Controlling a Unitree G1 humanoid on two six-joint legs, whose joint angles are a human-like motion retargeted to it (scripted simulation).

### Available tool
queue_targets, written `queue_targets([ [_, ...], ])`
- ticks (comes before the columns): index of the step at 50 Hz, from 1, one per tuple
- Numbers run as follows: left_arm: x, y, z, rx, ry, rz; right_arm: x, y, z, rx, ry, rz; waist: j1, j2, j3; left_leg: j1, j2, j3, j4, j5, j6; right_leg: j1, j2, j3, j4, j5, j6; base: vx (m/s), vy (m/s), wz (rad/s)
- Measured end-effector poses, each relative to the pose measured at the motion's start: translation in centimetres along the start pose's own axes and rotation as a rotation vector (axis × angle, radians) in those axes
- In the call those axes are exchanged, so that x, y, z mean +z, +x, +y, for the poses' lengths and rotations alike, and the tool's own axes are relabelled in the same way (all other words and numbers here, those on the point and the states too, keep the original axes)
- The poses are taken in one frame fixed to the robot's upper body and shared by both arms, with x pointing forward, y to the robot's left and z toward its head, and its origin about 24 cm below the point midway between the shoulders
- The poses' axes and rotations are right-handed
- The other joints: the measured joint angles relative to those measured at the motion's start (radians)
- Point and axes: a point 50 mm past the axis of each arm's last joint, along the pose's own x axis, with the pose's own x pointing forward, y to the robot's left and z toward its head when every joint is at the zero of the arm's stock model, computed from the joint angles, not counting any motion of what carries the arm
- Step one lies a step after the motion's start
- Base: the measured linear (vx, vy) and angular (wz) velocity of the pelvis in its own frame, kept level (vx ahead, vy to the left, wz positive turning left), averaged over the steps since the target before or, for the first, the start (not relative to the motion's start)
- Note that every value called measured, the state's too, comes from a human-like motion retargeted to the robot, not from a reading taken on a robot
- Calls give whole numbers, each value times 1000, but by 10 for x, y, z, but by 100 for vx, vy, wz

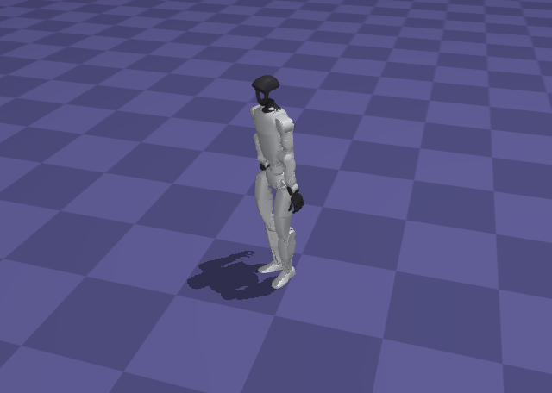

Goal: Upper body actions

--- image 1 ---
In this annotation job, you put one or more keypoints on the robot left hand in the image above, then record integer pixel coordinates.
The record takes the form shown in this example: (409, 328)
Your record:
(297, 200)

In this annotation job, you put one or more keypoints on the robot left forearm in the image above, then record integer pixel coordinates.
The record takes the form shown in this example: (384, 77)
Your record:
(289, 170)

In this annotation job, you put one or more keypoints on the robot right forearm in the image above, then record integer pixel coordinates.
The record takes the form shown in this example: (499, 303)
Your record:
(260, 157)

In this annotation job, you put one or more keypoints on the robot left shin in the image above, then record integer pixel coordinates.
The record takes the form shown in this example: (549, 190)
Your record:
(286, 251)

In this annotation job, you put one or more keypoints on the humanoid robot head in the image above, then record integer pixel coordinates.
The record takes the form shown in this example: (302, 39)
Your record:
(265, 84)

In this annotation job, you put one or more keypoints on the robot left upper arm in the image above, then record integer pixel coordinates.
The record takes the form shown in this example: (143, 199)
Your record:
(285, 127)

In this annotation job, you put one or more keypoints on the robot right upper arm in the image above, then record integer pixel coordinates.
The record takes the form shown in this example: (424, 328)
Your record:
(252, 114)

